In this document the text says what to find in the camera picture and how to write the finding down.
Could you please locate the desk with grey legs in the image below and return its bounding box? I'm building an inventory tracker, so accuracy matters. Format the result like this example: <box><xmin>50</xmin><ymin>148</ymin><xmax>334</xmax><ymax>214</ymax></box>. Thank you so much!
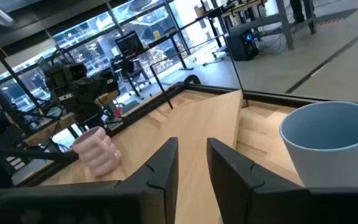
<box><xmin>197</xmin><ymin>0</ymin><xmax>318</xmax><ymax>50</ymax></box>

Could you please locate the pink ribbed mug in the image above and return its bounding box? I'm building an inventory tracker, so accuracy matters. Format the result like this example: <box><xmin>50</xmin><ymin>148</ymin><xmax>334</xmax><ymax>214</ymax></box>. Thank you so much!
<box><xmin>71</xmin><ymin>126</ymin><xmax>122</xmax><ymax>177</ymax></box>

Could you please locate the black computer tower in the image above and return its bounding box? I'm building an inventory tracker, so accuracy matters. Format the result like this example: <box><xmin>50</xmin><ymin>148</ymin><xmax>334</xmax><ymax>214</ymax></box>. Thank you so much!
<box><xmin>225</xmin><ymin>28</ymin><xmax>260</xmax><ymax>62</ymax></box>

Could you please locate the wooden workbench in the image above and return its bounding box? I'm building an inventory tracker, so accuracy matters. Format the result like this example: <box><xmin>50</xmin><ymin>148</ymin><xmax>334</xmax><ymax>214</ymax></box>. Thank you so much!
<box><xmin>23</xmin><ymin>90</ymin><xmax>120</xmax><ymax>147</ymax></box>

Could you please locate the light blue cup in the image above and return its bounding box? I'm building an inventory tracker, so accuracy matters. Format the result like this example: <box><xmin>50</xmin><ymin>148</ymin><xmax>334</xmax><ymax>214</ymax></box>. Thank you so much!
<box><xmin>278</xmin><ymin>101</ymin><xmax>358</xmax><ymax>189</ymax></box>

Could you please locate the person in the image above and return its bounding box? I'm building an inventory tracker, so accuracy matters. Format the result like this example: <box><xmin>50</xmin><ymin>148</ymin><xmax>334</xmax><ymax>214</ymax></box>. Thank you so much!
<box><xmin>289</xmin><ymin>0</ymin><xmax>316</xmax><ymax>24</ymax></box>

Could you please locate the black metal table frame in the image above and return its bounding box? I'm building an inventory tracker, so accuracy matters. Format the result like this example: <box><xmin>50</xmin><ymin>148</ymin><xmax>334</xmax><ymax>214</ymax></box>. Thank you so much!
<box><xmin>0</xmin><ymin>27</ymin><xmax>358</xmax><ymax>187</ymax></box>

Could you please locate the black computer monitor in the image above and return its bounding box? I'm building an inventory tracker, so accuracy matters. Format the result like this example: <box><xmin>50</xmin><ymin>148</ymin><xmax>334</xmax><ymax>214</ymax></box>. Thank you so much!
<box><xmin>114</xmin><ymin>30</ymin><xmax>145</xmax><ymax>58</ymax></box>

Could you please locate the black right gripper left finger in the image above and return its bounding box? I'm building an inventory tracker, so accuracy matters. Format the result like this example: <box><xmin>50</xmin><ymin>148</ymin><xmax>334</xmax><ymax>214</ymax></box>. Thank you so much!
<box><xmin>0</xmin><ymin>137</ymin><xmax>179</xmax><ymax>224</ymax></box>

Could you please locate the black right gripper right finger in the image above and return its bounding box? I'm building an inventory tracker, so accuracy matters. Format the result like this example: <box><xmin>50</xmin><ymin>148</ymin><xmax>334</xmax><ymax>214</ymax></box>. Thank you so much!
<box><xmin>206</xmin><ymin>138</ymin><xmax>358</xmax><ymax>224</ymax></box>

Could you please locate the black standing desk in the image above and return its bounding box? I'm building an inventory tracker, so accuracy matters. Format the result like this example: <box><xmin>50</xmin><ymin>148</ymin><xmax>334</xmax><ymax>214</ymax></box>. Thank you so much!
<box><xmin>113</xmin><ymin>30</ymin><xmax>195</xmax><ymax>71</ymax></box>

